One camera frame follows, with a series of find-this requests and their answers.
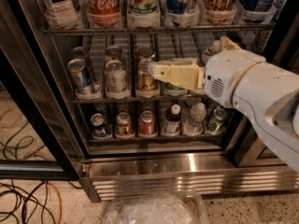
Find black and orange floor cables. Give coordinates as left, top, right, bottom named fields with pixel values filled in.
left=0, top=180, right=82, bottom=224

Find blue silver can top shelf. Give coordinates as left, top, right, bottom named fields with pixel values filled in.
left=166, top=0, right=199, bottom=27

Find clear water bottle middle shelf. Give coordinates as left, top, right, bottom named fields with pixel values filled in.
left=201, top=40, right=221, bottom=64

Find rear blue can middle shelf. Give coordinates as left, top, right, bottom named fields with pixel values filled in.
left=70, top=46, right=96, bottom=79

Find clear plastic bag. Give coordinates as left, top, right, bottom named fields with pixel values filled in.
left=101, top=190, right=209, bottom=224

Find clear water bottle bottom shelf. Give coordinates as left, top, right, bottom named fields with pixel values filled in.
left=187, top=103, right=206, bottom=136

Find white tea can top shelf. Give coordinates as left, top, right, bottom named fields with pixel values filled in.
left=44, top=0, right=82, bottom=29

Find gold black can top shelf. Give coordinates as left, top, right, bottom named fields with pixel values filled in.
left=202, top=0, right=235, bottom=24

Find clear water bottle shelf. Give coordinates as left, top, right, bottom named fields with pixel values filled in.
left=187, top=103, right=206, bottom=136
left=201, top=40, right=221, bottom=64

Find white silver can middle shelf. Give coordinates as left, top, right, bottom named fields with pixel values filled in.
left=105, top=60, right=127, bottom=93

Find green can shelf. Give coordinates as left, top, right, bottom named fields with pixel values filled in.
left=165, top=82, right=185, bottom=91
left=206, top=107, right=228, bottom=133

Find blue silver can middle shelf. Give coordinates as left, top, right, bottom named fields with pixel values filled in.
left=67, top=58, right=95, bottom=95

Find dark blue can top shelf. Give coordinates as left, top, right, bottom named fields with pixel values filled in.
left=239, top=0, right=276, bottom=24

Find red can bottom shelf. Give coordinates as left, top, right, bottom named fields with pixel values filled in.
left=139, top=111, right=156, bottom=135

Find stainless steel fridge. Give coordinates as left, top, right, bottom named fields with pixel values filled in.
left=0, top=0, right=298, bottom=202

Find blue can bottom shelf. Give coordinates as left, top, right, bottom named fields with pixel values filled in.
left=90, top=113, right=110, bottom=139

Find red coke can top shelf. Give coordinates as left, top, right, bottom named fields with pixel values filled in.
left=89, top=0, right=120, bottom=27

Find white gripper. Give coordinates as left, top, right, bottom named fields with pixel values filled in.
left=148, top=36, right=265, bottom=108

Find white green 7up can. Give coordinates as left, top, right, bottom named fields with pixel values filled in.
left=128, top=0, right=158, bottom=28

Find brown bottle white cap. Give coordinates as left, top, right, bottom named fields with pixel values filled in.
left=164, top=105, right=181, bottom=133

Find green can middle shelf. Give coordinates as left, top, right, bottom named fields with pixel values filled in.
left=165, top=82, right=185, bottom=91

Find rear white can middle shelf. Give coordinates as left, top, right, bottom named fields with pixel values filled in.
left=105, top=45, right=122, bottom=63

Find green can bottom shelf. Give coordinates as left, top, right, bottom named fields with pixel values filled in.
left=206, top=107, right=228, bottom=133

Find blue silver can shelf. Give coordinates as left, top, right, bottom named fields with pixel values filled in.
left=166, top=0, right=199, bottom=27
left=67, top=58, right=95, bottom=95

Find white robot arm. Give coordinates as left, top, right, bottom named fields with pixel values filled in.
left=148, top=36, right=299, bottom=172

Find gold can bottom shelf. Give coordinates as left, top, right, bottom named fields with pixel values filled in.
left=116, top=112, right=133, bottom=135

